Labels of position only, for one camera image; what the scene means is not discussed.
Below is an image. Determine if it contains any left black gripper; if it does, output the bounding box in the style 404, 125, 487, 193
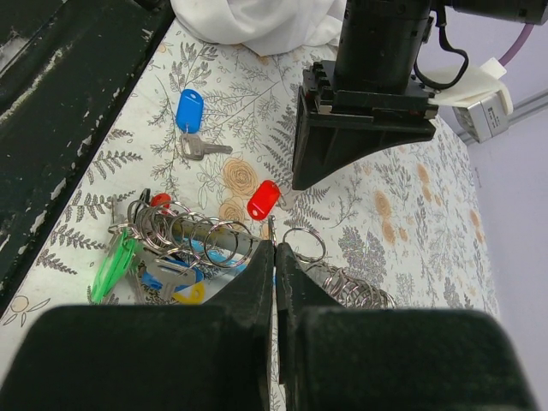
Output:
291, 60, 438, 189

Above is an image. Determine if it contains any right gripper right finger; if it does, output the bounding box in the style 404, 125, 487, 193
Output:
276, 243, 538, 410

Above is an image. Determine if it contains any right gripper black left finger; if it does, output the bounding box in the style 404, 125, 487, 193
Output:
1, 241, 274, 410

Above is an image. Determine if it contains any red tag key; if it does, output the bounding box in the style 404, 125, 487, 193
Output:
247, 180, 301, 221

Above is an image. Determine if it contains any grey keyring holder strap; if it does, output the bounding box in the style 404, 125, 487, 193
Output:
89, 188, 397, 309

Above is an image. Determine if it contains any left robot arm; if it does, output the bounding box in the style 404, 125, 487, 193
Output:
292, 1, 547, 190

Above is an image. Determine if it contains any floral table mat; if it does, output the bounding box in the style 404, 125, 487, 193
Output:
0, 16, 502, 411

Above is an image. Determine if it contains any white cloth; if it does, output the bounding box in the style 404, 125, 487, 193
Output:
170, 0, 346, 57

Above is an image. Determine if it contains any blue tag key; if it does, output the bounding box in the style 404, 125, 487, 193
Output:
176, 89, 233, 161

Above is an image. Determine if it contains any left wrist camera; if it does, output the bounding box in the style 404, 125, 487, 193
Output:
430, 57, 514, 143

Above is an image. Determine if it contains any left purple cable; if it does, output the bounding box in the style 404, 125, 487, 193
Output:
498, 23, 536, 68

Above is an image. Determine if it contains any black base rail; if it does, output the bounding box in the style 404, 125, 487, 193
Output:
1, 1, 174, 306

